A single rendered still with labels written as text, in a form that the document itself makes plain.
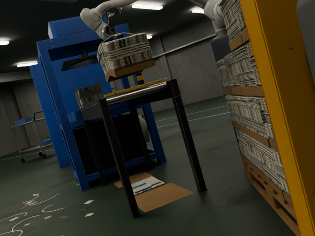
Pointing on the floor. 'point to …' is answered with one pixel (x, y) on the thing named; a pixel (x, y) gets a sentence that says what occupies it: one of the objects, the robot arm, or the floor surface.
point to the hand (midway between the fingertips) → (115, 24)
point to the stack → (242, 66)
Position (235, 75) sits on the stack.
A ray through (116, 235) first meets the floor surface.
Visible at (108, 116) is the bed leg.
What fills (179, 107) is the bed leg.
